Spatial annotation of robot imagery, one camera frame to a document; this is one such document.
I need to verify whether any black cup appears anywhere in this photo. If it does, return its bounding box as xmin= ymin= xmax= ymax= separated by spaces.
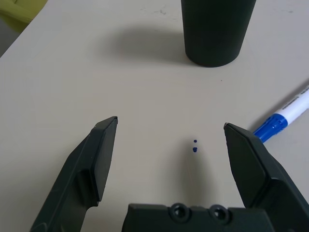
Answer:
xmin=181 ymin=0 xmax=256 ymax=68

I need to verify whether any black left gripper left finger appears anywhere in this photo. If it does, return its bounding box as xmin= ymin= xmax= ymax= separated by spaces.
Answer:
xmin=28 ymin=116 xmax=119 ymax=232

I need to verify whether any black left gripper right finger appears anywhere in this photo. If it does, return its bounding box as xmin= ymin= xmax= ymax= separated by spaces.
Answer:
xmin=223 ymin=122 xmax=309 ymax=232

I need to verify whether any yellow-green chair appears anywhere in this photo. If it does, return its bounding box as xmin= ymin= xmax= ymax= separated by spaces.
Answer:
xmin=0 ymin=0 xmax=41 ymax=33

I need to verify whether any thick white marker blue cap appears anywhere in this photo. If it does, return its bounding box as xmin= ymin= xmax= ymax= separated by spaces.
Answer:
xmin=253 ymin=83 xmax=309 ymax=144

